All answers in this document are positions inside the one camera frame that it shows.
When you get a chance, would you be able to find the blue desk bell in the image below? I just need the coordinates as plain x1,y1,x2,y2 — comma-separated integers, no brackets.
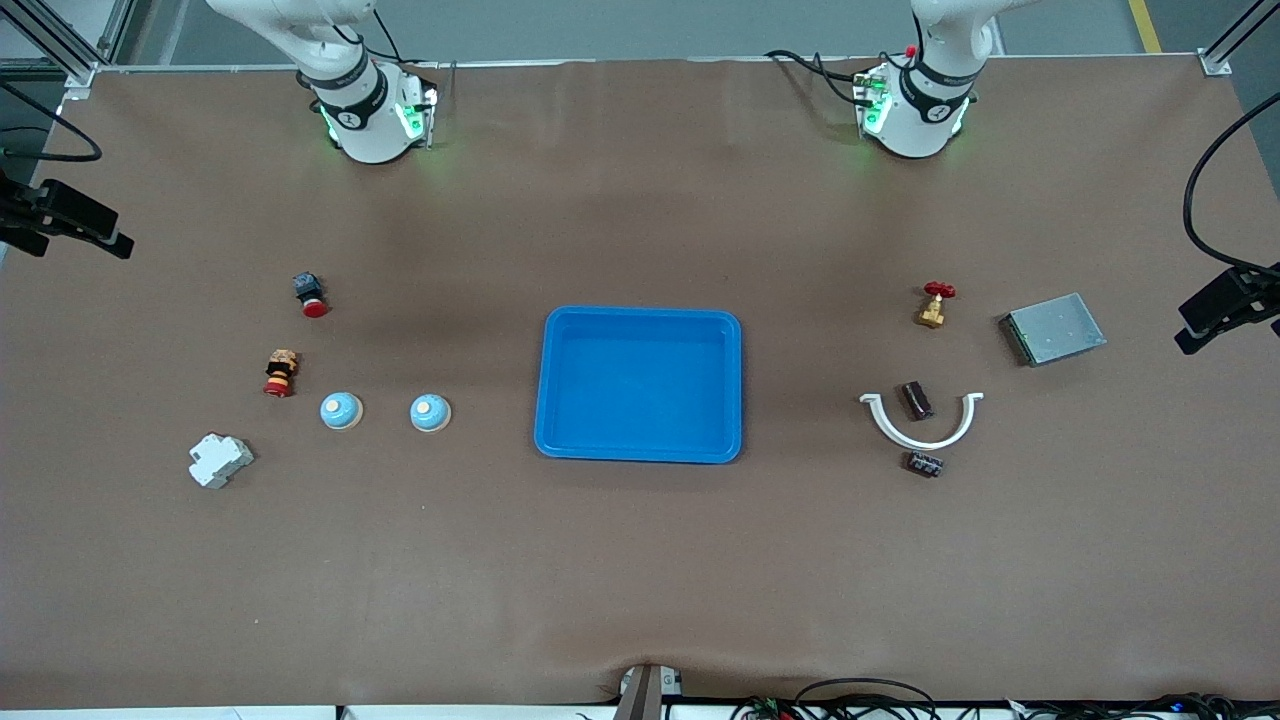
409,391,453,434
320,390,364,433

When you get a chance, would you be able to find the grey metal box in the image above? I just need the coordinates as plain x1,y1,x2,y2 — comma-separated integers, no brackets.
998,292,1108,368

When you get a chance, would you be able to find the red yellow emergency stop button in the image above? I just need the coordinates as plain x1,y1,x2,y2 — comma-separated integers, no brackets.
263,349,300,399

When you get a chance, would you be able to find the white circuit breaker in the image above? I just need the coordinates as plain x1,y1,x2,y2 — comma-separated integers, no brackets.
188,432,255,490

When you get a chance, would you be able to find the blue plastic tray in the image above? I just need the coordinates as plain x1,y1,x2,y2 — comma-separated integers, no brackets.
533,306,743,465

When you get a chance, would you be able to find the brown table mat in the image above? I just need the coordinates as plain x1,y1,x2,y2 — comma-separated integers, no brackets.
0,55,1280,711

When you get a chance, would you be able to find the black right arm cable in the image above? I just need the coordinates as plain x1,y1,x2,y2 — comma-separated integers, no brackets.
0,80,105,163

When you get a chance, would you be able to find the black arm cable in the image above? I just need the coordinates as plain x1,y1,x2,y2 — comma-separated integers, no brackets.
0,80,105,163
1184,90,1280,279

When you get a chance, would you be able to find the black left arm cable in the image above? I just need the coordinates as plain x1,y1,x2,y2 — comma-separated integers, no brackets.
1184,90,1280,279

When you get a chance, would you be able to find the aluminium frame post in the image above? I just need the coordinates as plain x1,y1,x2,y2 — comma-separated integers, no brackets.
0,0,136,101
1200,0,1280,77

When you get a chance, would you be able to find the brass valve red handle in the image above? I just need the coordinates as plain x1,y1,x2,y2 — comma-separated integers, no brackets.
914,281,957,330

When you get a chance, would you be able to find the white half-ring pipe clamp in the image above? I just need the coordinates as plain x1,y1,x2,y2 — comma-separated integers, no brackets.
859,392,985,451

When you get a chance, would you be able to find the mixed colour cable bundle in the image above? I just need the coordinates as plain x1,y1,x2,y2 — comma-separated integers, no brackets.
1000,693,1280,720

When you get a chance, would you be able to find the black base power cable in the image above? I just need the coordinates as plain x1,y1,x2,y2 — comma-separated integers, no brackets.
765,48,866,106

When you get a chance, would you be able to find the black cable loop bundle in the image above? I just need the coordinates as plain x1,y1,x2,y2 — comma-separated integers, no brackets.
730,678,941,720

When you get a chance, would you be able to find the grey metal mount bracket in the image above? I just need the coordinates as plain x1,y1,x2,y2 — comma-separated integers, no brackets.
615,663,686,720

